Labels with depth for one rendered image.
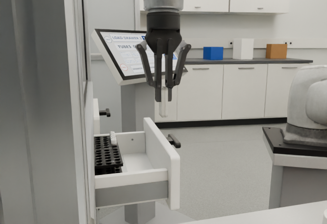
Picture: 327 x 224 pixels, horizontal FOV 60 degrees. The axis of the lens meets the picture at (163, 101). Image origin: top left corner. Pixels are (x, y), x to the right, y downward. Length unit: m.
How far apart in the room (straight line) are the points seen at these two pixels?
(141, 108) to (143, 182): 1.06
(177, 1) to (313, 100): 0.63
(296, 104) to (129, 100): 0.87
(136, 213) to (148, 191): 1.26
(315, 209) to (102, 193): 0.48
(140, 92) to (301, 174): 0.89
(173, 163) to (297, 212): 0.33
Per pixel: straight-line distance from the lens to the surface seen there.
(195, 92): 3.74
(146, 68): 0.64
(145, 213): 1.86
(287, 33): 5.00
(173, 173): 0.53
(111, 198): 0.55
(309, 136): 1.11
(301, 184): 1.15
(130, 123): 1.61
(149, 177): 0.55
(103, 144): 0.67
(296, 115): 1.11
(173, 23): 0.63
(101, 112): 0.93
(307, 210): 0.76
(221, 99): 3.87
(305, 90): 1.09
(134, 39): 1.57
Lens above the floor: 1.13
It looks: 12 degrees down
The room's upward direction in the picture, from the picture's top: straight up
